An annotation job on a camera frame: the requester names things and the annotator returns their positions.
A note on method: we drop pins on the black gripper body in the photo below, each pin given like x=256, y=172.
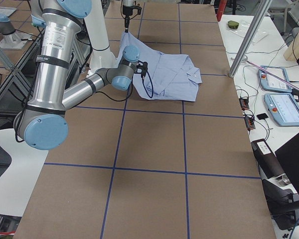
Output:
x=126, y=11

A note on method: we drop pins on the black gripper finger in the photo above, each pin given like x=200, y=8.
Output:
x=126, y=23

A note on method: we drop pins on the light blue striped shirt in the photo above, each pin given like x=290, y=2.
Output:
x=171, y=76

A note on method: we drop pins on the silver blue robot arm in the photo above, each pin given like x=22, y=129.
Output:
x=128, y=3
x=41, y=123

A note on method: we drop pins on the red cylinder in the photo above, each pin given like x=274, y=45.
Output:
x=221, y=8

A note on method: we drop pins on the green pouch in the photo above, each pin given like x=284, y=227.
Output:
x=233, y=25

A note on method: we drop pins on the brown paper table cover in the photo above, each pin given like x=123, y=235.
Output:
x=138, y=169

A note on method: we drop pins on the upper blue teach pendant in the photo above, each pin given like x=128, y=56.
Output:
x=270, y=83

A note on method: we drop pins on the blue teach pendant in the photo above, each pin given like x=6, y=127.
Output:
x=283, y=109
x=270, y=83

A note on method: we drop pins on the lower blue teach pendant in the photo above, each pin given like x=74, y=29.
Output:
x=283, y=109

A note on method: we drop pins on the brown cardboard roll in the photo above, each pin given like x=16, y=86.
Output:
x=266, y=158

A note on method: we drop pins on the white chair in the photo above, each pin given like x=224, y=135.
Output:
x=18, y=181

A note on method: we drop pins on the black monitor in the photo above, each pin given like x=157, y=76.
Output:
x=288, y=157

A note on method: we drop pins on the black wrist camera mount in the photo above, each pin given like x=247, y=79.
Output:
x=138, y=8
x=142, y=68

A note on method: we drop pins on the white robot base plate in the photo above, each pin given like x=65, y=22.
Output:
x=101, y=59

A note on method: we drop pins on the grey aluminium post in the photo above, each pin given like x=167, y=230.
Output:
x=256, y=21

